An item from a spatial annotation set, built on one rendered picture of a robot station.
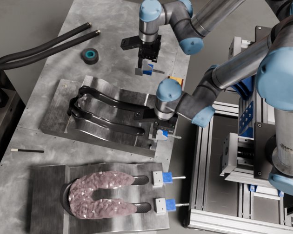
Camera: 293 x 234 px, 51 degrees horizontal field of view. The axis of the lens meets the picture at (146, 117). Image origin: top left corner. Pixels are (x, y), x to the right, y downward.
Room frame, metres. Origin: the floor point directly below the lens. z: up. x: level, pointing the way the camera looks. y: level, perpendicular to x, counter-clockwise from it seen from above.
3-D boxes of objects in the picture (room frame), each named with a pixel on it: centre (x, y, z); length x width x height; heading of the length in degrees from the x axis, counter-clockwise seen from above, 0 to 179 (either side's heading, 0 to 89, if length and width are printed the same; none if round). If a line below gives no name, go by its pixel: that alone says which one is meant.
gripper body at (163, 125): (0.52, -0.07, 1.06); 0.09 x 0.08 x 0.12; 83
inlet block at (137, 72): (0.82, 0.01, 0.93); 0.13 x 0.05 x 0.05; 83
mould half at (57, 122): (0.61, 0.18, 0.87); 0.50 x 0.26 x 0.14; 83
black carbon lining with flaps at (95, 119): (0.60, 0.17, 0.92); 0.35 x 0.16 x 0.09; 83
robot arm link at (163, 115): (0.53, -0.06, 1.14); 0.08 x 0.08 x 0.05
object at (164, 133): (0.52, -0.09, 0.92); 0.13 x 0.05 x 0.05; 83
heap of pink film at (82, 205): (0.25, 0.13, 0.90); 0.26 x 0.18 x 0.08; 101
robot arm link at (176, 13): (0.85, -0.07, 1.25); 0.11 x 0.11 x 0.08; 24
